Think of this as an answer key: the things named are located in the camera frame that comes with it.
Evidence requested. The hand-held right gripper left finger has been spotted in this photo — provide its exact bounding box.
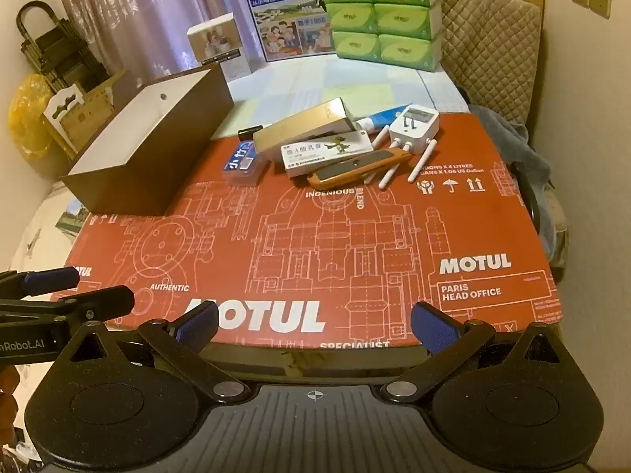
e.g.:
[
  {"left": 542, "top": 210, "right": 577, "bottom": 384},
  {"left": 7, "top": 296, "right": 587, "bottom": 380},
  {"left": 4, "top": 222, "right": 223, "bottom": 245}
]
[{"left": 58, "top": 300, "right": 250, "bottom": 403}]

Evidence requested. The white printed bedsheet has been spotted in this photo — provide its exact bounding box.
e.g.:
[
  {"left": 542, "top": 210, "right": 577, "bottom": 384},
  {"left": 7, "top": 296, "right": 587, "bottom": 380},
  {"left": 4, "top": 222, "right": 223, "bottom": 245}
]
[{"left": 0, "top": 177, "right": 80, "bottom": 277}]

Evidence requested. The brown storage box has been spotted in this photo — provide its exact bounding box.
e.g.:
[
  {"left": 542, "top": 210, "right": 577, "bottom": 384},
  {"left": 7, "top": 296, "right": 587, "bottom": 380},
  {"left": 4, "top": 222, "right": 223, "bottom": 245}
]
[{"left": 60, "top": 65, "right": 235, "bottom": 216}]

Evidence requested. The stack of green tissue packs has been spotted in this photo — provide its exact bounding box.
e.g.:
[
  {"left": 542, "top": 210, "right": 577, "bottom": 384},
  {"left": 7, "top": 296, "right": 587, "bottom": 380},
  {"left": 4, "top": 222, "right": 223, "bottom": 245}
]
[{"left": 318, "top": 0, "right": 442, "bottom": 72}]

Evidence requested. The long gold box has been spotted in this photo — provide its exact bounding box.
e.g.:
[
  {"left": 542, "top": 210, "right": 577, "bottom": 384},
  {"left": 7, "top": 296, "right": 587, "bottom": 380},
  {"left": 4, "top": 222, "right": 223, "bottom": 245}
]
[{"left": 252, "top": 97, "right": 356, "bottom": 164}]

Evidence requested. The yellow plastic bag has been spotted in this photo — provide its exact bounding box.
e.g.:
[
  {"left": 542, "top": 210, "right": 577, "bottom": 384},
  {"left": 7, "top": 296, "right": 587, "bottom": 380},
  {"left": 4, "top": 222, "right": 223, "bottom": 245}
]
[{"left": 10, "top": 74, "right": 52, "bottom": 161}]

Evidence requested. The clear plastic box blue label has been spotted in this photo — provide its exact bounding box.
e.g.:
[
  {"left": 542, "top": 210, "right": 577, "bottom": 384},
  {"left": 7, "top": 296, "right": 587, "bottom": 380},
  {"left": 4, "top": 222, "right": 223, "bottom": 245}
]
[{"left": 220, "top": 140, "right": 267, "bottom": 187}]

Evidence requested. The white medicine box green figure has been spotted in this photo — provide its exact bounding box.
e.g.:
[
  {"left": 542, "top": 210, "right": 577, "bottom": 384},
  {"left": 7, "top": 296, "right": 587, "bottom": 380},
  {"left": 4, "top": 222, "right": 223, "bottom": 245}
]
[{"left": 280, "top": 128, "right": 368, "bottom": 178}]

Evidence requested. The cardboard box white handle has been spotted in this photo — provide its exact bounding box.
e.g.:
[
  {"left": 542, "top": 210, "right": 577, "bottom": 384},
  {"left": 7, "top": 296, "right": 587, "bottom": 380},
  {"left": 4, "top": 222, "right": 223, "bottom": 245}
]
[{"left": 42, "top": 71, "right": 126, "bottom": 158}]

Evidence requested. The grey-blue cloth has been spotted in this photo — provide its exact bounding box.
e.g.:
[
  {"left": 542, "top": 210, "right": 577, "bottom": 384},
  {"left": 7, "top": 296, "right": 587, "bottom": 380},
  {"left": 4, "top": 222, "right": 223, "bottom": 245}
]
[{"left": 466, "top": 103, "right": 530, "bottom": 168}]

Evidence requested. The white router with antennas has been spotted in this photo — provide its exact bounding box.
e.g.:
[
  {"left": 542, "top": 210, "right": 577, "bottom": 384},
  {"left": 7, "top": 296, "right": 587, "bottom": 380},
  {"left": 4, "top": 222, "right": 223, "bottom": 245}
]
[{"left": 370, "top": 103, "right": 441, "bottom": 189}]

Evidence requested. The beige quilted cover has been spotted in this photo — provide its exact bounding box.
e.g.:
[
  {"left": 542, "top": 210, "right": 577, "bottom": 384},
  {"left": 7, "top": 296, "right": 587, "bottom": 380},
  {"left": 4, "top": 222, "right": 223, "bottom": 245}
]
[{"left": 439, "top": 0, "right": 543, "bottom": 124}]

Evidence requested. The blue illustrated milk carton box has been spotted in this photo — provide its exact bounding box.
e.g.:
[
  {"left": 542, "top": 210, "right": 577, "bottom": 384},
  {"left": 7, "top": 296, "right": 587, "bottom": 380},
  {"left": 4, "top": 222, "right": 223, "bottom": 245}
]
[{"left": 241, "top": 0, "right": 341, "bottom": 63}]

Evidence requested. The red printed cardboard sheet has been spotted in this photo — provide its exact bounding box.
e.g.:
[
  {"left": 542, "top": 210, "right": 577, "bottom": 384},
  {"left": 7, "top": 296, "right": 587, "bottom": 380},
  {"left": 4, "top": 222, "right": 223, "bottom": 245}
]
[{"left": 64, "top": 111, "right": 565, "bottom": 350}]

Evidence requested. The pale checked bed sheet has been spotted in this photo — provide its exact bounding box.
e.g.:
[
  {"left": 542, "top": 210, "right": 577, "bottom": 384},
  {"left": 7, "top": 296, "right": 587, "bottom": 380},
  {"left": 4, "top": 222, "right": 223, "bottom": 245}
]
[{"left": 209, "top": 52, "right": 474, "bottom": 141}]

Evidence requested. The small picture card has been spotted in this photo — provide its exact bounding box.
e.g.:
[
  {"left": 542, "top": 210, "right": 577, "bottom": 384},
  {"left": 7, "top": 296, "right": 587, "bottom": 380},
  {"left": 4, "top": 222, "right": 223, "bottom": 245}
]
[{"left": 55, "top": 197, "right": 92, "bottom": 237}]

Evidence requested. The person's left hand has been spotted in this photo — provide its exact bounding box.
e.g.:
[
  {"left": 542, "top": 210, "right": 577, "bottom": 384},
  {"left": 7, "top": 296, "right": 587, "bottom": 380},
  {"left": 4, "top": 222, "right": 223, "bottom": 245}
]
[{"left": 0, "top": 369, "right": 19, "bottom": 434}]

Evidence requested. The purple sheer curtain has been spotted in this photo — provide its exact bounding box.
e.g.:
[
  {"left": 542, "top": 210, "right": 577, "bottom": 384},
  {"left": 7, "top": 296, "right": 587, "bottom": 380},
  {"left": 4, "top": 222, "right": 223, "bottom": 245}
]
[{"left": 47, "top": 0, "right": 326, "bottom": 80}]

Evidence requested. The blue hand cream tube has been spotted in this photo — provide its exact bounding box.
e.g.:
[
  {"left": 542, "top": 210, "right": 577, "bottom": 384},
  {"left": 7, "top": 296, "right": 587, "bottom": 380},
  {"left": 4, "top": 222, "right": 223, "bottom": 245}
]
[{"left": 355, "top": 107, "right": 410, "bottom": 134}]

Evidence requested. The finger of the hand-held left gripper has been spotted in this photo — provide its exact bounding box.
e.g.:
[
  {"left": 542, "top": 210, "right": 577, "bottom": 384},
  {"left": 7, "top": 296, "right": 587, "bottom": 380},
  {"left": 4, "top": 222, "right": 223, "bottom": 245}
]
[
  {"left": 0, "top": 267, "right": 80, "bottom": 297},
  {"left": 0, "top": 286, "right": 135, "bottom": 325}
]

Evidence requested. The dark folded cart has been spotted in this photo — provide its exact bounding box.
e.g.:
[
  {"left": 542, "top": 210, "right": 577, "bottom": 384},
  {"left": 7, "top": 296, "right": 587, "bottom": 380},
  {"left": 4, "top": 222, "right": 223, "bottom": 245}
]
[{"left": 16, "top": 2, "right": 112, "bottom": 104}]

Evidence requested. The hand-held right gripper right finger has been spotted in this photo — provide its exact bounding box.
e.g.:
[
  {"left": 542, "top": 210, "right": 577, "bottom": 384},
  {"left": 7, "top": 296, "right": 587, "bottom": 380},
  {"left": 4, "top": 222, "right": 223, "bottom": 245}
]
[{"left": 379, "top": 300, "right": 577, "bottom": 403}]

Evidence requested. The orange utility knife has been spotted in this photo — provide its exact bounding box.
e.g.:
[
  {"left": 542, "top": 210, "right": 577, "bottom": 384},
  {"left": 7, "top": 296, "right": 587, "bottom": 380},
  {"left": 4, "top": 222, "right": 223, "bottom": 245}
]
[{"left": 306, "top": 147, "right": 412, "bottom": 189}]

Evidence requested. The white photo product box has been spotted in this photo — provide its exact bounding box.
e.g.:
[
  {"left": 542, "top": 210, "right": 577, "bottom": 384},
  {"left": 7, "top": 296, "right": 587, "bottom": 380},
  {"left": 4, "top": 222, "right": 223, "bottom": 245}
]
[{"left": 187, "top": 12, "right": 252, "bottom": 82}]

